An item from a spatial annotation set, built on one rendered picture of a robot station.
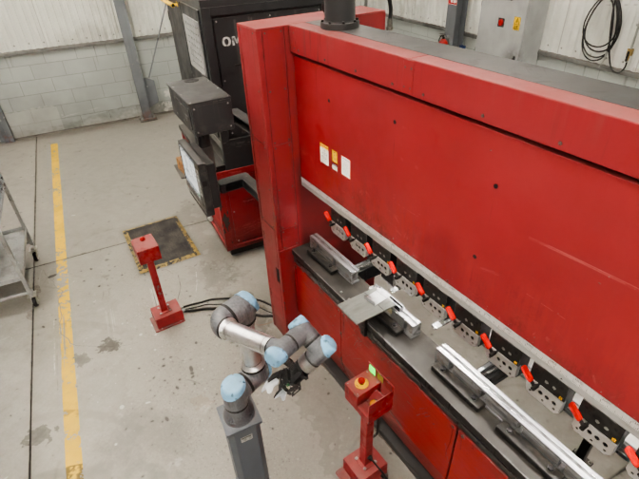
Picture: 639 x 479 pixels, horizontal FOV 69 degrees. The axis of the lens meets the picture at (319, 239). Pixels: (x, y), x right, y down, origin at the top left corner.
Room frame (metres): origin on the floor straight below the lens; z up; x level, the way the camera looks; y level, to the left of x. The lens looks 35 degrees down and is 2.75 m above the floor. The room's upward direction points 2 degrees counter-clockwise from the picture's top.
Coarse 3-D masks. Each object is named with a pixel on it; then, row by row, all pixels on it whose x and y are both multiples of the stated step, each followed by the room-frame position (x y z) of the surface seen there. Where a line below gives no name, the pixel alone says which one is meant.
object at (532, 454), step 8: (504, 424) 1.19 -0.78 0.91; (504, 432) 1.15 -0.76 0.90; (512, 440) 1.12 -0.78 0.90; (520, 440) 1.12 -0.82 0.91; (520, 448) 1.08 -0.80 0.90; (528, 448) 1.08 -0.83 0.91; (528, 456) 1.04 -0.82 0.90; (536, 456) 1.04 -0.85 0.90; (536, 464) 1.01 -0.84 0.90; (544, 464) 1.01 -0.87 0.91; (544, 472) 0.98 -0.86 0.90; (552, 472) 0.97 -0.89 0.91; (560, 472) 0.97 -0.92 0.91
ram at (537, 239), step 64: (320, 64) 2.47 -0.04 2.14; (320, 128) 2.45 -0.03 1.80; (384, 128) 1.98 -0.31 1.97; (448, 128) 1.67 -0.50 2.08; (384, 192) 1.96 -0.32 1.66; (448, 192) 1.63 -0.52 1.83; (512, 192) 1.39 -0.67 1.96; (576, 192) 1.21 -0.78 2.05; (448, 256) 1.59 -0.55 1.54; (512, 256) 1.34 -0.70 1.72; (576, 256) 1.16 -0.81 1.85; (512, 320) 1.28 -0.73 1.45; (576, 320) 1.10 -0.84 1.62
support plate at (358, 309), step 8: (376, 288) 2.02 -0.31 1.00; (360, 296) 1.96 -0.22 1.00; (344, 304) 1.90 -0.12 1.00; (352, 304) 1.89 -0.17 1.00; (360, 304) 1.89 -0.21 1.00; (368, 304) 1.89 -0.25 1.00; (384, 304) 1.88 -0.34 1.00; (392, 304) 1.88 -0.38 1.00; (344, 312) 1.84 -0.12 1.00; (352, 312) 1.83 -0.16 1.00; (360, 312) 1.83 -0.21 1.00; (368, 312) 1.83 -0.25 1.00; (376, 312) 1.83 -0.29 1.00; (352, 320) 1.78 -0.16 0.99; (360, 320) 1.77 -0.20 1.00
